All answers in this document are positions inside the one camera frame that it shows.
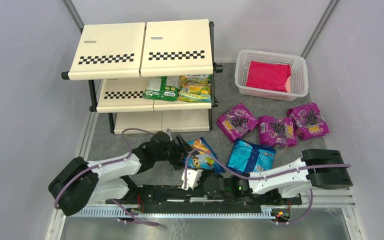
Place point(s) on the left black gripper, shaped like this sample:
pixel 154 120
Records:
pixel 177 150

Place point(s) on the blue Slendy candy bag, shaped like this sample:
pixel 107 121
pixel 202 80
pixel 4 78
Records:
pixel 199 160

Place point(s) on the purple candy bag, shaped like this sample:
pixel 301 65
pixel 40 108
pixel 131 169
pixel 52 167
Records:
pixel 277 132
pixel 308 121
pixel 237 122

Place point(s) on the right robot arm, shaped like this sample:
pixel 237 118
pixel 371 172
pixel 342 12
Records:
pixel 315 169

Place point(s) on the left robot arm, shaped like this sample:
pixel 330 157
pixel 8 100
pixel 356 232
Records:
pixel 84 182

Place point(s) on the yellow green candy bag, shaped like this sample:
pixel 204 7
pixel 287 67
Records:
pixel 195 89

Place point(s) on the cream three-tier shelf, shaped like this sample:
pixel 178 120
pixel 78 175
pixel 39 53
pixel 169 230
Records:
pixel 118 60

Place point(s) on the pink bag in basket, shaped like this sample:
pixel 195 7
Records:
pixel 272 77

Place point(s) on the white plastic basket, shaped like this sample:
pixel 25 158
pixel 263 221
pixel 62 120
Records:
pixel 299 83

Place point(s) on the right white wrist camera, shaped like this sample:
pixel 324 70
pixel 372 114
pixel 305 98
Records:
pixel 190 179

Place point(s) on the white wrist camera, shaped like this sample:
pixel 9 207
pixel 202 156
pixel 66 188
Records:
pixel 190 179
pixel 168 131

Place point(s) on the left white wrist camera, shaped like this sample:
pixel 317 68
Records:
pixel 168 131

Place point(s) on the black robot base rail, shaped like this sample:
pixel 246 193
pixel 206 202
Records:
pixel 170 201

